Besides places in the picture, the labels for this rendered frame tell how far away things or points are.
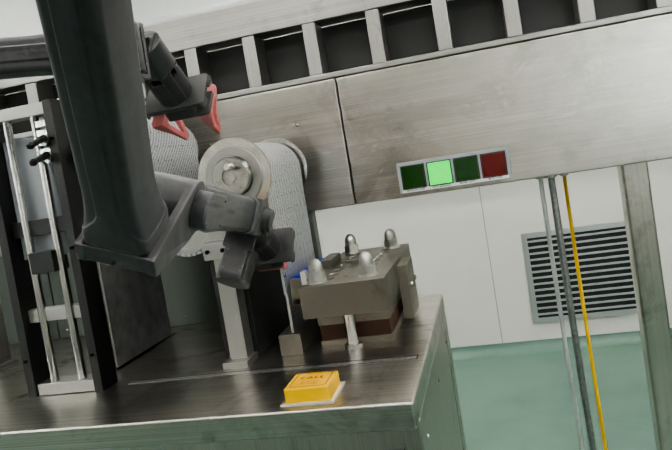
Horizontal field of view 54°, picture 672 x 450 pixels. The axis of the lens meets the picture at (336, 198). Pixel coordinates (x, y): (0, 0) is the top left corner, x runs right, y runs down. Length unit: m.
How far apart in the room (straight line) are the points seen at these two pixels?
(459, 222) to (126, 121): 3.42
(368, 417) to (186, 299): 0.85
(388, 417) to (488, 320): 3.03
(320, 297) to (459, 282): 2.75
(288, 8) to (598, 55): 0.70
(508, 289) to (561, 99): 2.51
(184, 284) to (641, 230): 1.12
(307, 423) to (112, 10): 0.69
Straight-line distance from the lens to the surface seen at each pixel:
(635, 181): 1.70
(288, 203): 1.35
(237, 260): 1.06
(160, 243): 0.61
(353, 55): 1.62
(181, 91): 1.04
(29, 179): 1.36
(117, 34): 0.48
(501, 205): 3.85
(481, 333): 3.99
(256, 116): 1.59
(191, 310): 1.72
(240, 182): 1.23
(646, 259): 1.73
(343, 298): 1.20
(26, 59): 0.94
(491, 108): 1.50
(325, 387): 1.00
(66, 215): 1.28
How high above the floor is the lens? 1.24
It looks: 3 degrees down
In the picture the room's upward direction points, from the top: 9 degrees counter-clockwise
